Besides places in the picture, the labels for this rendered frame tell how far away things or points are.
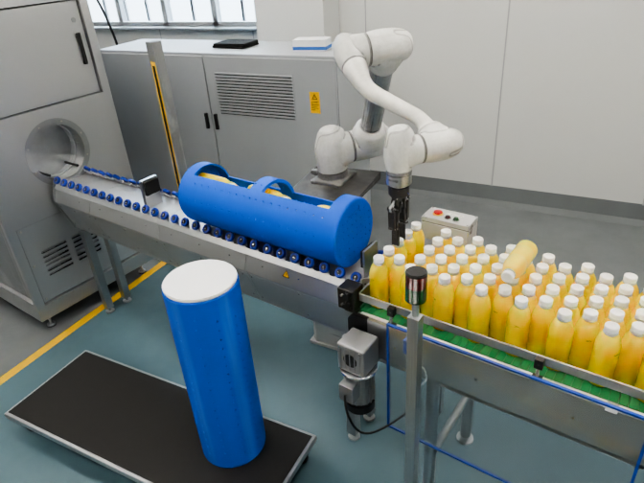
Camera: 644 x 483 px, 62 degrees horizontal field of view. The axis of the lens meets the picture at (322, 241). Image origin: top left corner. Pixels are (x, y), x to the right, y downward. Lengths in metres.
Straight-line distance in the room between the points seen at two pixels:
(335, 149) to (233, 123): 1.66
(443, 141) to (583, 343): 0.77
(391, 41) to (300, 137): 1.75
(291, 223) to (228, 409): 0.78
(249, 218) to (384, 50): 0.86
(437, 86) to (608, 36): 1.27
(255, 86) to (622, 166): 2.84
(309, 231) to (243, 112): 2.15
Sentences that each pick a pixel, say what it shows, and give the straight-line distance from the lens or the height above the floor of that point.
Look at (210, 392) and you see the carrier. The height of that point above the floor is 0.60.
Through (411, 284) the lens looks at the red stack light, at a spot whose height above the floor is 1.23.
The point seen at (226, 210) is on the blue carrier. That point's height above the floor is 1.12.
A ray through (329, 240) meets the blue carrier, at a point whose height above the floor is 1.12.
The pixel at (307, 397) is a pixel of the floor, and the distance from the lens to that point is 2.95.
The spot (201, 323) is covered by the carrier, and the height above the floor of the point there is 0.94.
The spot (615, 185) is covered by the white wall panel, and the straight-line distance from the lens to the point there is 4.79.
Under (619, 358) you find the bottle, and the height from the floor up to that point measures 0.99.
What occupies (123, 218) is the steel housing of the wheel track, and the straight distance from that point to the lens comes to 3.05.
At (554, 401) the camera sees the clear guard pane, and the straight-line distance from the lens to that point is 1.76.
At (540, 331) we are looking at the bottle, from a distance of 1.80.
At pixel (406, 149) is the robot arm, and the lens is 1.83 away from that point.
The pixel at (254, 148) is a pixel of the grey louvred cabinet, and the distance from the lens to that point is 4.12.
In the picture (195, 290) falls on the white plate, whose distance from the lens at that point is 1.98.
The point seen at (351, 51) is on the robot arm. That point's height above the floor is 1.72.
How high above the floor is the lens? 2.10
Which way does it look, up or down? 29 degrees down
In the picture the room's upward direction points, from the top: 4 degrees counter-clockwise
